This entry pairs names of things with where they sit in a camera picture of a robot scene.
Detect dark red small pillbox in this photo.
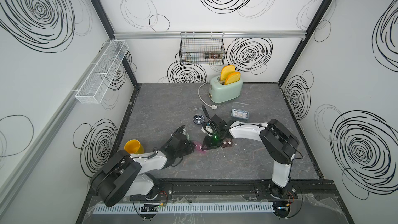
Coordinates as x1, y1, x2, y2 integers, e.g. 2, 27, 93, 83
221, 139, 233, 148

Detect teal rectangular pillbox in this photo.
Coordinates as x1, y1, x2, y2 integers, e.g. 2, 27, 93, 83
231, 102, 250, 120

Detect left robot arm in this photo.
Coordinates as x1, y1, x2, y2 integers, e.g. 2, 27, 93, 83
90, 132, 196, 207

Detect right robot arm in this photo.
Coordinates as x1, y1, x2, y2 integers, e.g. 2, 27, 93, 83
202, 105, 300, 199

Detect dark blue round pillbox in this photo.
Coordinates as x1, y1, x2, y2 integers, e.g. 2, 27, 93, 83
193, 108, 205, 125

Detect mint green toaster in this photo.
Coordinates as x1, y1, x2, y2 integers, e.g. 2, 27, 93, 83
208, 76, 243, 103

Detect front toast slice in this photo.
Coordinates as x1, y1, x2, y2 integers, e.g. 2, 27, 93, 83
224, 72, 241, 85

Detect toast slice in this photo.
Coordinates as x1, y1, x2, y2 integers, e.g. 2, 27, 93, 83
220, 64, 235, 82
224, 72, 241, 85

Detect back toast slice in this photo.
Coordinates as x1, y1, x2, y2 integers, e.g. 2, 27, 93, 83
220, 64, 235, 82

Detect yellow mug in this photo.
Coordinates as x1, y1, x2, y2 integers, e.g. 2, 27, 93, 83
124, 140, 145, 155

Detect spice jars in basket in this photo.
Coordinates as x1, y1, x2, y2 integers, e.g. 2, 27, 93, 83
204, 52, 224, 60

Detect white toaster power cable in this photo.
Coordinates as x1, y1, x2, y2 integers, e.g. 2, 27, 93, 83
198, 82, 218, 111

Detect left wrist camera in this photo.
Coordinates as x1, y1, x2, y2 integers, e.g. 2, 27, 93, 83
172, 125, 189, 141

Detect black wire wall basket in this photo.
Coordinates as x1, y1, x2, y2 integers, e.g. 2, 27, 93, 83
179, 32, 226, 66

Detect white slotted cable duct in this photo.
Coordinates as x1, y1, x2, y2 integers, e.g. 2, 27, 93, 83
93, 202, 275, 215

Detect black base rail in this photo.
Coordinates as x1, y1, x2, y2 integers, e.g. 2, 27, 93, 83
90, 178, 338, 200

